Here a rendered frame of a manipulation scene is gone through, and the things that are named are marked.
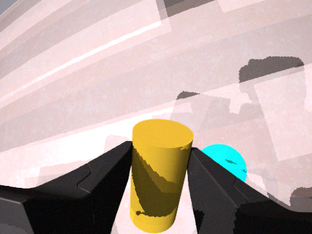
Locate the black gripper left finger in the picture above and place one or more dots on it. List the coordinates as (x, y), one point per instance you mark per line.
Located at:
(83, 201)

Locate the cyan circle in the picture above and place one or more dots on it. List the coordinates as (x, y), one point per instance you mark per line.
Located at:
(229, 158)

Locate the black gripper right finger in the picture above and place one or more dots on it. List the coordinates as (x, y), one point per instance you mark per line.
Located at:
(224, 204)

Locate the yellow cylinder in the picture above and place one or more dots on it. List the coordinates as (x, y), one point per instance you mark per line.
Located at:
(161, 150)

